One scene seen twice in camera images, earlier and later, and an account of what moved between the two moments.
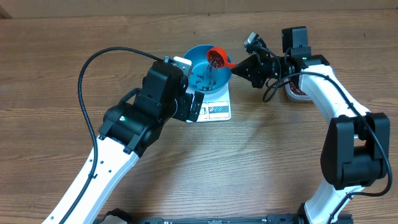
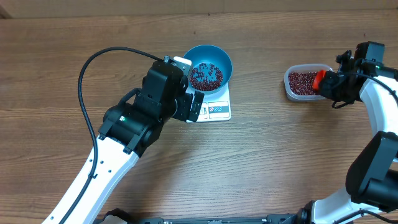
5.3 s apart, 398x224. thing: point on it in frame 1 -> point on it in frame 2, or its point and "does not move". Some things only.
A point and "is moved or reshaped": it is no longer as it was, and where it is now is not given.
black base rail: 119,216 does not move
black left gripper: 183,113 does not move
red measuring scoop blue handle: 226,63 is moved or reshaped
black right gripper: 255,71 -> 328,89
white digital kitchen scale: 216,107 does not move
